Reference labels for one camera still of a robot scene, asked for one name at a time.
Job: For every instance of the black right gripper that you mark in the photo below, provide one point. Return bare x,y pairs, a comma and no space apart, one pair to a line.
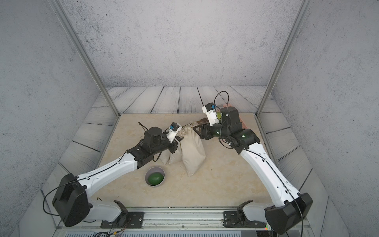
206,129

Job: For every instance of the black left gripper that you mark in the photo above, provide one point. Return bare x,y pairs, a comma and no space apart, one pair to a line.
174,144

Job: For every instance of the beige drawstring soil bag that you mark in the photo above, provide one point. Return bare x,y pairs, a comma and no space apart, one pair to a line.
193,153

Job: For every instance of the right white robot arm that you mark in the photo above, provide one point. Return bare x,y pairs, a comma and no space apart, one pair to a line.
289,206

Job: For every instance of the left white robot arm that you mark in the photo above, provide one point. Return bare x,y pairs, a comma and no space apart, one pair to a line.
72,199

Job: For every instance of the brown Kettle chips bag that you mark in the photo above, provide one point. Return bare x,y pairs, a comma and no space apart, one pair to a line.
202,121

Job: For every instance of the small beige cloth bag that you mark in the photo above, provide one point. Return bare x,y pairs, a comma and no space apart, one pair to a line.
171,158

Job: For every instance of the grey bowl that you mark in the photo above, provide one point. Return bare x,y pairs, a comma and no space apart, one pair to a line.
153,170

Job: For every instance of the pink plastic basket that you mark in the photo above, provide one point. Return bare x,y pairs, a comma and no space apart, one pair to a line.
242,122

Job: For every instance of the green avocado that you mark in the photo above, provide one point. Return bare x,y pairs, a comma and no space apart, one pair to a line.
155,179

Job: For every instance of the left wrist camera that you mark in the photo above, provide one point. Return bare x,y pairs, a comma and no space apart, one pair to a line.
174,128

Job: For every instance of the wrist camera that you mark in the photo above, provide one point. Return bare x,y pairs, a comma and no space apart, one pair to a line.
174,128
210,110

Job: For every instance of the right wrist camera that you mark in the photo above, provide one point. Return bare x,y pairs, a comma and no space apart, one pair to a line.
210,110

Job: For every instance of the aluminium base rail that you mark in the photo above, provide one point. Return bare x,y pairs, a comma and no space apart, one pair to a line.
171,219

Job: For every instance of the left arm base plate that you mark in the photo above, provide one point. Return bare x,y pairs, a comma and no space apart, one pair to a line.
128,220

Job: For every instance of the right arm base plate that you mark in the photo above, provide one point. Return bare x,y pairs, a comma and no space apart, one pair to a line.
236,219

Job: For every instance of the right aluminium frame post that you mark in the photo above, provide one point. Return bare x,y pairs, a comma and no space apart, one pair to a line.
304,7

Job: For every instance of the aluminium frame post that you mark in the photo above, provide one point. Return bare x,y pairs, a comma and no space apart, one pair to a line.
66,24
304,7

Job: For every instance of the left aluminium frame post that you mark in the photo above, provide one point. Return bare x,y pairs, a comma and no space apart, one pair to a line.
66,24

